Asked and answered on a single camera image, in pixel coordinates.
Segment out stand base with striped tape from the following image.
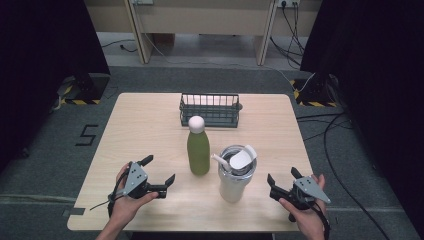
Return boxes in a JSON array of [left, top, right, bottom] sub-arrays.
[[289, 73, 340, 108], [57, 73, 111, 106]]

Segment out black hanging cables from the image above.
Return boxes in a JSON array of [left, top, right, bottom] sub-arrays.
[[269, 0, 306, 68]]

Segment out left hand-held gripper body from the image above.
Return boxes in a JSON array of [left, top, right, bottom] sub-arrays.
[[114, 160, 168, 200]]

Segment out black curtain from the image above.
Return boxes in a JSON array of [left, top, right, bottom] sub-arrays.
[[299, 0, 424, 239], [0, 0, 111, 172]]

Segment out hand-held gripper cable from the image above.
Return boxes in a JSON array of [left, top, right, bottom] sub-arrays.
[[89, 169, 133, 218], [308, 199, 332, 240]]

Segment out thin black floor cable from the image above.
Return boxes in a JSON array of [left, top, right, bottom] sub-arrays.
[[100, 39, 139, 54]]

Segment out white tumbler with straw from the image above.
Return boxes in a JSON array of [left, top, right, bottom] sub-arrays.
[[210, 144, 259, 204]]

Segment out right hand-held gripper cable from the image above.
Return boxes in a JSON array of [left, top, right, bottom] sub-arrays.
[[308, 199, 332, 240]]

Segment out beige desk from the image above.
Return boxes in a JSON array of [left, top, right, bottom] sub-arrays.
[[83, 0, 323, 66]]

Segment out green bottle with white cap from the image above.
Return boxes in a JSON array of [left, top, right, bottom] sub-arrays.
[[186, 115, 212, 177]]

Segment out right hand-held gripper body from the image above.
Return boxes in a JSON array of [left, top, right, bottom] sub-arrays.
[[281, 176, 332, 212]]

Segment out white wall socket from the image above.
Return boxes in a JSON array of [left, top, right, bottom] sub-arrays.
[[277, 0, 301, 9]]

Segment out person's right hand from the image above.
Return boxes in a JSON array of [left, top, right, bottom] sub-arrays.
[[278, 173, 330, 234]]

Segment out black floor cables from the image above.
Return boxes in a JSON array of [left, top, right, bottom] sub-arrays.
[[295, 111, 392, 240]]

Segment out left hand-held gripper cable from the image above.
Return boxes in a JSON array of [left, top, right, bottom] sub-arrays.
[[89, 169, 133, 218]]

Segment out grey floor tape patch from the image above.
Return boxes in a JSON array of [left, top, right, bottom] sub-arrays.
[[62, 207, 86, 218]]

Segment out dark wire basket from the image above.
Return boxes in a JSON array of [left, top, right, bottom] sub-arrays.
[[179, 92, 244, 129]]

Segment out person's left hand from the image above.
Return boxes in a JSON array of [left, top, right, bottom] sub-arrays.
[[108, 162, 160, 223]]

